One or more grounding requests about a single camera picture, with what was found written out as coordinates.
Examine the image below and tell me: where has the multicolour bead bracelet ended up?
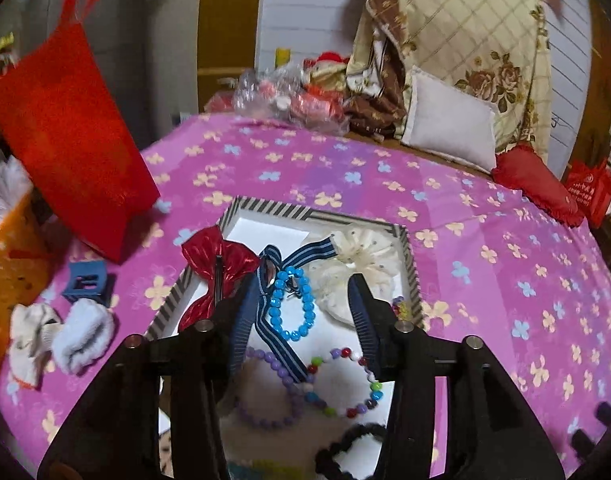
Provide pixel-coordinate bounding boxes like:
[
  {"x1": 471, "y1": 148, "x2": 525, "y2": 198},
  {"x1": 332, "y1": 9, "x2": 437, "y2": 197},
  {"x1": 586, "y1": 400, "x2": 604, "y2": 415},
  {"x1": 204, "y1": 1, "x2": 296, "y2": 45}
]
[{"x1": 304, "y1": 346, "x2": 386, "y2": 420}]

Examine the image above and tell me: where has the black scrunchie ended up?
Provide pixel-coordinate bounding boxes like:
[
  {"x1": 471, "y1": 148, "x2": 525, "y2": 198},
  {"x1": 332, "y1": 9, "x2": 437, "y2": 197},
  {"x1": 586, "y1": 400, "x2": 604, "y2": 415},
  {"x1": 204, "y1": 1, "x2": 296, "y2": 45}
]
[{"x1": 314, "y1": 421, "x2": 389, "y2": 480}]

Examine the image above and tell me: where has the purple bead bracelet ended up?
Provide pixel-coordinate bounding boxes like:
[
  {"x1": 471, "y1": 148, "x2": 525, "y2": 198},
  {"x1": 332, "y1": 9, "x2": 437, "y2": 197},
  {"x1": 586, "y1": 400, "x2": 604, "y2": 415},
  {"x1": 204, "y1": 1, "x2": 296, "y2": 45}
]
[{"x1": 234, "y1": 344, "x2": 307, "y2": 430}]

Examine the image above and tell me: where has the cream dotted scrunchie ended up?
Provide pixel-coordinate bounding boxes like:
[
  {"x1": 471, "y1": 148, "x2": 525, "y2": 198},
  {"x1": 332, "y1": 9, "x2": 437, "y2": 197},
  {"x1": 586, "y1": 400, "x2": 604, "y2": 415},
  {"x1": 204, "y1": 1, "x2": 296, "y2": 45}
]
[{"x1": 305, "y1": 224, "x2": 402, "y2": 327}]

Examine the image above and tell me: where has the navy striped ribbon bow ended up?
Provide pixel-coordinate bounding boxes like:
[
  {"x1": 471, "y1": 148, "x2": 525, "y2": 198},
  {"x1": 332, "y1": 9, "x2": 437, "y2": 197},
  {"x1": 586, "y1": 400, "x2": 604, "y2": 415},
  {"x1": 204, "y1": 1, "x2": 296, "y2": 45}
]
[{"x1": 229, "y1": 238, "x2": 336, "y2": 384}]

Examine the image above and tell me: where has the blue bead bracelet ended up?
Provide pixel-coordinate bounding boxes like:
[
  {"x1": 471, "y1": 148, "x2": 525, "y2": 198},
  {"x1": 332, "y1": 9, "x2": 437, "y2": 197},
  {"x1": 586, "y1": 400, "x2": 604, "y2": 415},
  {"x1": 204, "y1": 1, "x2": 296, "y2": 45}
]
[{"x1": 267, "y1": 264, "x2": 317, "y2": 344}]

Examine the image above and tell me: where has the light blue sock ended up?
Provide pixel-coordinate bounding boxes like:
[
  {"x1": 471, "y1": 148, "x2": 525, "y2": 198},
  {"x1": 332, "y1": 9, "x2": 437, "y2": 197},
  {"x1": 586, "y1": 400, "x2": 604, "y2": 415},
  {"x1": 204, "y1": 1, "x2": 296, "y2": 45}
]
[{"x1": 51, "y1": 298, "x2": 115, "y2": 375}]

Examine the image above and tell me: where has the white work glove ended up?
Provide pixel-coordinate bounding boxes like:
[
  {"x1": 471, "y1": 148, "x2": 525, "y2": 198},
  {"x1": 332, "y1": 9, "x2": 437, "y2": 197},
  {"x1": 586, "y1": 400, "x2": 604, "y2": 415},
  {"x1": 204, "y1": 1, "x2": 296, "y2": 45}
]
[{"x1": 8, "y1": 304, "x2": 62, "y2": 389}]

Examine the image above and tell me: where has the blue hair claw clip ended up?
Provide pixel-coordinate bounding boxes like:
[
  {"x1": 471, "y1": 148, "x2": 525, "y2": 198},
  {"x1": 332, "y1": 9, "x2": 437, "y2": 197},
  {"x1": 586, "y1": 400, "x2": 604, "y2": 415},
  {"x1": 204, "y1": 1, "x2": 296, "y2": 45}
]
[{"x1": 61, "y1": 260, "x2": 116, "y2": 308}]

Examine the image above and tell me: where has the pink floral bed sheet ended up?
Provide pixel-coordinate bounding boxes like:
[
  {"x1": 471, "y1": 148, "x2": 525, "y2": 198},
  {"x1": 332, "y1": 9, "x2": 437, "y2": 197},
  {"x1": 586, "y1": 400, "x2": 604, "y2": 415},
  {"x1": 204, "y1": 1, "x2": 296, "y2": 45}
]
[{"x1": 0, "y1": 112, "x2": 611, "y2": 478}]

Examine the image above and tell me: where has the orange plastic basket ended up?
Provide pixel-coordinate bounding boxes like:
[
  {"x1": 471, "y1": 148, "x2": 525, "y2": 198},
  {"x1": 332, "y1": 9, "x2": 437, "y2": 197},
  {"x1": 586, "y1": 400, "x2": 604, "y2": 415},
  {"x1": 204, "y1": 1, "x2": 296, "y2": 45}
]
[{"x1": 0, "y1": 191, "x2": 54, "y2": 369}]

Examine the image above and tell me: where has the striped white tray box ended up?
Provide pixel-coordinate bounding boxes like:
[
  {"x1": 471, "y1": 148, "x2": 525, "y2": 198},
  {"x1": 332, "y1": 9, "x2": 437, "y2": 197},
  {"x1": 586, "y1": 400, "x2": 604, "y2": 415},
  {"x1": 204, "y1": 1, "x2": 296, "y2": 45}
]
[{"x1": 144, "y1": 195, "x2": 425, "y2": 480}]

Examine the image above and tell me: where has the red bag on shelf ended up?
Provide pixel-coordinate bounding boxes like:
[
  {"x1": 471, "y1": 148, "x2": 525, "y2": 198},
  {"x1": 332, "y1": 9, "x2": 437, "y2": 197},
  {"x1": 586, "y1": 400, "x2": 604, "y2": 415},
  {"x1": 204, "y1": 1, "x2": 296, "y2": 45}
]
[{"x1": 565, "y1": 158, "x2": 611, "y2": 229}]

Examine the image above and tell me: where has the red heart pillow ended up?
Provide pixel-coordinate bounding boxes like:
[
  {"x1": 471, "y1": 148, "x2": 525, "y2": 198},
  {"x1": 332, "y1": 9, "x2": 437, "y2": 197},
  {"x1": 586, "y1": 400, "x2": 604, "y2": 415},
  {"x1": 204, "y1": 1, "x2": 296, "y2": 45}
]
[{"x1": 491, "y1": 144, "x2": 584, "y2": 228}]

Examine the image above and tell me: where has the red gift bag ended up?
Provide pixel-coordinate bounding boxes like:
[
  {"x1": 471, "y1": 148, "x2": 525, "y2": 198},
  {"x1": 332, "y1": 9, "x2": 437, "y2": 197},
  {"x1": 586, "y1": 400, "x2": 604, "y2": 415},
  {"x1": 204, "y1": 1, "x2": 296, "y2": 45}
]
[{"x1": 0, "y1": 0, "x2": 160, "y2": 263}]

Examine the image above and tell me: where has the white cushion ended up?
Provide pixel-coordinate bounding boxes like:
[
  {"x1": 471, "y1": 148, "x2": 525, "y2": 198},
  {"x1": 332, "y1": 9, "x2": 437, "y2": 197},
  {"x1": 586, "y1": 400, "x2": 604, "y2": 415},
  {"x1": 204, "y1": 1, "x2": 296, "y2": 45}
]
[{"x1": 401, "y1": 67, "x2": 496, "y2": 174}]

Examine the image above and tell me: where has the santa plush toy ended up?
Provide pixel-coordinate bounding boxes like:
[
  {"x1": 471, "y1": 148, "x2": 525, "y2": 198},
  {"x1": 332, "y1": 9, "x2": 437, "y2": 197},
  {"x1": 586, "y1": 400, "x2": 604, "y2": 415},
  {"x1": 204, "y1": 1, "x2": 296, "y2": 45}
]
[{"x1": 302, "y1": 51, "x2": 349, "y2": 92}]

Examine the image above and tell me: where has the floral beige quilt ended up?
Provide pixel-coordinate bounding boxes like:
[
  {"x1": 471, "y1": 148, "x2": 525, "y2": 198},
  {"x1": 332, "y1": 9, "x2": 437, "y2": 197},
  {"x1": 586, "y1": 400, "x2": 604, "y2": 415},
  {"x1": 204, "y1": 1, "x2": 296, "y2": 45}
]
[{"x1": 345, "y1": 0, "x2": 552, "y2": 158}]

